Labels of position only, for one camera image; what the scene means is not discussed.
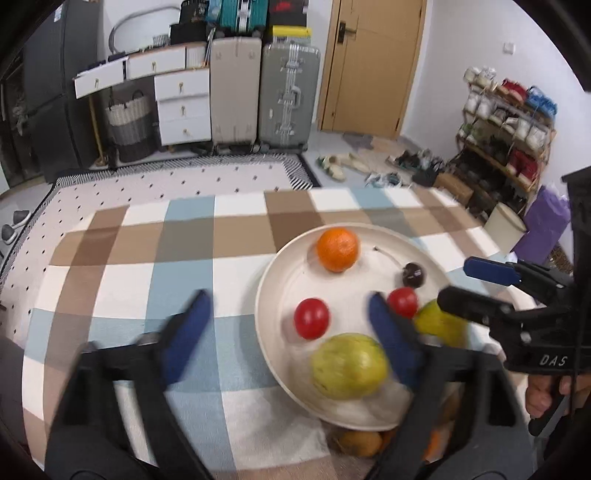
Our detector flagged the silver suitcase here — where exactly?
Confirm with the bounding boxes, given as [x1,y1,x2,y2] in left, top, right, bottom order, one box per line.
[257,42,321,151]

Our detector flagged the white drawer dresser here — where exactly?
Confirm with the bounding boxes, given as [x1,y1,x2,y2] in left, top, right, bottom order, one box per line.
[74,41,213,148]

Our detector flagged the loose pairs of shoes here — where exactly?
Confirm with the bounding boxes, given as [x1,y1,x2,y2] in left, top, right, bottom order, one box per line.
[316,148,446,188]

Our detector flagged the black storage box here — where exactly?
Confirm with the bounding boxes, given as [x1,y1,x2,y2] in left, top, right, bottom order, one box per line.
[170,21,208,46]

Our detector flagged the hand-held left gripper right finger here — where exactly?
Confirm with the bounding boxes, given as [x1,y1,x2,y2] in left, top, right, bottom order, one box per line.
[367,291,536,480]

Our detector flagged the black round bag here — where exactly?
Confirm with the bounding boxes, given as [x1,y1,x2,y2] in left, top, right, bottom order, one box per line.
[179,0,208,24]

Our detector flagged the assorted racked shoes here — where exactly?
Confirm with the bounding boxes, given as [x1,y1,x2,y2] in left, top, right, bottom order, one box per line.
[459,67,557,208]

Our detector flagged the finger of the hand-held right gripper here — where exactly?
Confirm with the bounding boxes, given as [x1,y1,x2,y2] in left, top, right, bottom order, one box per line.
[464,257,575,305]
[436,286,532,344]

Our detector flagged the orange mandarin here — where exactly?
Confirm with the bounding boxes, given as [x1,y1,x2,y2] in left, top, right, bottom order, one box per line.
[422,427,452,463]
[316,227,361,273]

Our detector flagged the dark purple plum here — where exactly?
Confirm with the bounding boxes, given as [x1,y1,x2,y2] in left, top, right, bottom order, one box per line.
[401,261,426,289]

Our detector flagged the yellow-green guava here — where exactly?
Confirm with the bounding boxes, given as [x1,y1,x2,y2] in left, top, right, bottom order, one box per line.
[310,333,389,401]
[413,299,469,349]

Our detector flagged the plain black shoe box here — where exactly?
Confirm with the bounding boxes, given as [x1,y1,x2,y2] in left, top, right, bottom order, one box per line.
[268,11,308,28]

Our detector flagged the wooden broom handle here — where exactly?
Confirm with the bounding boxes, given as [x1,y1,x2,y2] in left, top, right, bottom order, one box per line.
[89,95,108,168]

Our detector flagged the grey woven basket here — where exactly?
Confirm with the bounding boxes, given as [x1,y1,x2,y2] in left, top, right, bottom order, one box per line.
[102,90,158,162]

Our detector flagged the dark grey refrigerator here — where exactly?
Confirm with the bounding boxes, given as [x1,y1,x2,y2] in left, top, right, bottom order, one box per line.
[23,0,105,171]

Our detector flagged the dark glass cabinet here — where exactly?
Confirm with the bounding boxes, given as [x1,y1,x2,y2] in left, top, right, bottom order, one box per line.
[0,46,28,185]

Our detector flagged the white waste bin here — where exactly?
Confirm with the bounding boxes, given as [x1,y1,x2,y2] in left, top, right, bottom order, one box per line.
[482,202,527,254]

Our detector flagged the wooden door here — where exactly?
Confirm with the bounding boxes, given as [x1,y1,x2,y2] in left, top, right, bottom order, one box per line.
[318,0,428,139]

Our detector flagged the teal suitcase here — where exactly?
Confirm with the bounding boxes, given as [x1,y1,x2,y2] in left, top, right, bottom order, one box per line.
[217,0,269,33]

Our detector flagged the beige suitcase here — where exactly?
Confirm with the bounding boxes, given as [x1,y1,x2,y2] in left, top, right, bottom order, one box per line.
[210,36,263,148]

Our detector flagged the brown cardboard box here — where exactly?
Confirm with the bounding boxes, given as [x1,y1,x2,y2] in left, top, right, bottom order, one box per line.
[434,173,474,206]

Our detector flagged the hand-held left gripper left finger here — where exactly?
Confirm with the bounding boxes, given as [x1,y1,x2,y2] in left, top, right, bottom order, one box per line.
[44,288,215,480]

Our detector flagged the wooden shoe rack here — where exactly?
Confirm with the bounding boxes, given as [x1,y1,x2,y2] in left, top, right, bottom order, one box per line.
[455,67,557,213]

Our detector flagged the person's right hand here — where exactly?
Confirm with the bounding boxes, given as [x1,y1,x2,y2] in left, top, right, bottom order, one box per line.
[525,373,579,418]

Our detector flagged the red round tomato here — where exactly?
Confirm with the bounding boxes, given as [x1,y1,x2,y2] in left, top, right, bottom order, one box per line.
[385,287,420,319]
[294,298,331,340]

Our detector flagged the checked tablecloth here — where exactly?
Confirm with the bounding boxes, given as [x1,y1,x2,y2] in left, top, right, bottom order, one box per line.
[21,187,536,480]

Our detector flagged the grey oval hoop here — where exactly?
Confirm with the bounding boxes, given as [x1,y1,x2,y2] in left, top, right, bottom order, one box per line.
[108,6,181,54]

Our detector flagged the white round plate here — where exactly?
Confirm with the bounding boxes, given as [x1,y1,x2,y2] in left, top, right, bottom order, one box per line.
[255,224,467,432]

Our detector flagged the purple bag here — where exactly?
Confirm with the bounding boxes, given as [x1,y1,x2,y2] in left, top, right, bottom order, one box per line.
[510,185,573,268]

